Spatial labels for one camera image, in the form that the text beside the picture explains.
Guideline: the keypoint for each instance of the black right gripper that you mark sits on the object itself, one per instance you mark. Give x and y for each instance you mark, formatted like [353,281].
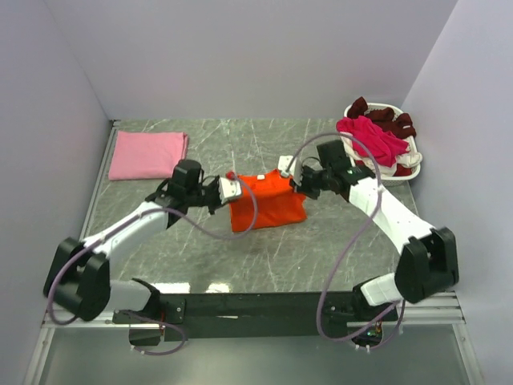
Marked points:
[303,188]

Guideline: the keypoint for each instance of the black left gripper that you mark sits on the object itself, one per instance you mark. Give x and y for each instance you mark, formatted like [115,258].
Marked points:
[215,183]

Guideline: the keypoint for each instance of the orange t shirt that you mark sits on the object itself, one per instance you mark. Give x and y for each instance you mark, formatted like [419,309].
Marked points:
[278,204]

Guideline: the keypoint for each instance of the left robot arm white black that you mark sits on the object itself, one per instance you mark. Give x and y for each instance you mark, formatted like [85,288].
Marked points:
[79,279]

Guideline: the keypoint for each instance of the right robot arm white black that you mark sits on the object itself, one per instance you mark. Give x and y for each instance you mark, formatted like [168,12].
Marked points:
[428,262]

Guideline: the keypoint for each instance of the magenta t shirt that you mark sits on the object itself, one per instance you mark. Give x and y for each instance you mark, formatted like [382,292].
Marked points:
[384,146]

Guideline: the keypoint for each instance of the white laundry basket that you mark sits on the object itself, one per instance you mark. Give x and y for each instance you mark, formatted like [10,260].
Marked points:
[399,180]

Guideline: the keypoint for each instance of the folded pink t shirt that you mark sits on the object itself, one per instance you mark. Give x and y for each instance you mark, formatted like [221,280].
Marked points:
[147,156]

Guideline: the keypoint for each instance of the dark red t shirt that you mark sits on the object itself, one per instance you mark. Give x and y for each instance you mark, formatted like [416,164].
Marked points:
[387,117]

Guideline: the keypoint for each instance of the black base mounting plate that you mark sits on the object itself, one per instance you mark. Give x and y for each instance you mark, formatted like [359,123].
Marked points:
[226,315]

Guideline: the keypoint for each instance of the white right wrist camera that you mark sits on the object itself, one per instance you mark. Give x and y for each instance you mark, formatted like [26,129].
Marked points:
[290,167]

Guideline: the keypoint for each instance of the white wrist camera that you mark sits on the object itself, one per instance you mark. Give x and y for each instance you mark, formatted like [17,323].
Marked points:
[290,167]
[229,188]

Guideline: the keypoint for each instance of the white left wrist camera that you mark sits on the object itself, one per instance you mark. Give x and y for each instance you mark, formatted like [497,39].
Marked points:
[229,188]

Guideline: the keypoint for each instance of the aluminium frame rail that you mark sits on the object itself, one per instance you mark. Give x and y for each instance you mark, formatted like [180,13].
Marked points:
[441,309]

